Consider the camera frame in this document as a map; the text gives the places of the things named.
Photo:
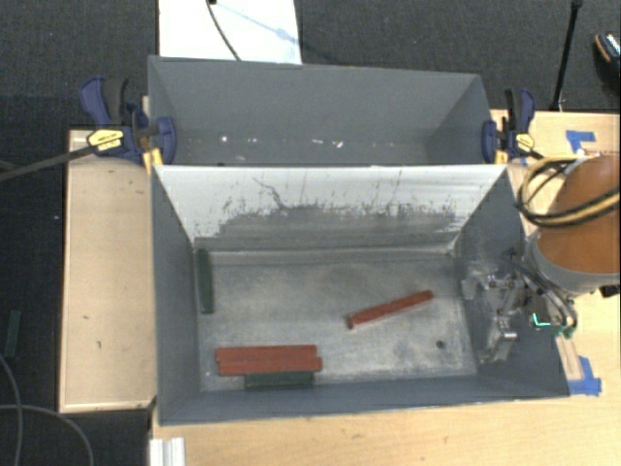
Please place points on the pale wood board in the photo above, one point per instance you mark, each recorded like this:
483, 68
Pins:
107, 284

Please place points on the black cylinder on white bracket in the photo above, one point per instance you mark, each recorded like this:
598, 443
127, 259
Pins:
610, 290

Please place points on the red-brown flat block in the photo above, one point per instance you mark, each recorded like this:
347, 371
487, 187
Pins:
266, 353
390, 309
271, 366

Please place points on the dark green flat block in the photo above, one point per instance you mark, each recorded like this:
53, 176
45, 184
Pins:
205, 282
279, 380

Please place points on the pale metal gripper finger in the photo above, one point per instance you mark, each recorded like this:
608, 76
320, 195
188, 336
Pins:
500, 340
485, 285

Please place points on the grey metal bin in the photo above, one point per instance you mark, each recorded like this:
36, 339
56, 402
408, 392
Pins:
310, 289

